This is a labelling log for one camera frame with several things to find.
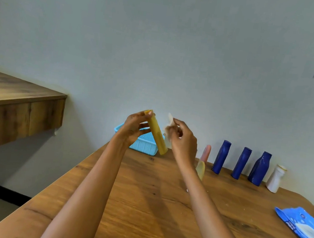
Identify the person's left hand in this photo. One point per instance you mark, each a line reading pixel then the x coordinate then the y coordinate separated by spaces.
pixel 132 127

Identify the person's right hand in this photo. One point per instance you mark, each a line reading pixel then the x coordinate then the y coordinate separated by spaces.
pixel 185 145

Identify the light blue plastic basket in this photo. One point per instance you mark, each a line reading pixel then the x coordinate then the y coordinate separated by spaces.
pixel 145 144

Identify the pink bottle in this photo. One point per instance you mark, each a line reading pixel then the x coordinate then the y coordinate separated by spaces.
pixel 206 152

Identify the yellow bottle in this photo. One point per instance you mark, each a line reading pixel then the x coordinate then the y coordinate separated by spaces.
pixel 157 136

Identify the beige bottle with white cap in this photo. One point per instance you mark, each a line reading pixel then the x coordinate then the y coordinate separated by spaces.
pixel 200 169

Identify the white wipe cloth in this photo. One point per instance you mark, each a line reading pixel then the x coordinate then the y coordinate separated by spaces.
pixel 170 120

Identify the slim dark blue bottle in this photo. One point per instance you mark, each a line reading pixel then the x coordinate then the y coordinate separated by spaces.
pixel 241 163
pixel 221 157

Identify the wide dark blue bottle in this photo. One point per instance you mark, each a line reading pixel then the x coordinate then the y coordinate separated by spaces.
pixel 259 169

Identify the person's left forearm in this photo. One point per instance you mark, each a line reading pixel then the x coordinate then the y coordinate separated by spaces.
pixel 89 195

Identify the person's right forearm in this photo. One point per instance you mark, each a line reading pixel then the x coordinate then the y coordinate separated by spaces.
pixel 212 225

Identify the wooden table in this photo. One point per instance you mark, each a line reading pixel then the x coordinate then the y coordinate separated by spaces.
pixel 147 214

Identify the wooden side desk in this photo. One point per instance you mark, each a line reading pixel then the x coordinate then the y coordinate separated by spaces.
pixel 2 111

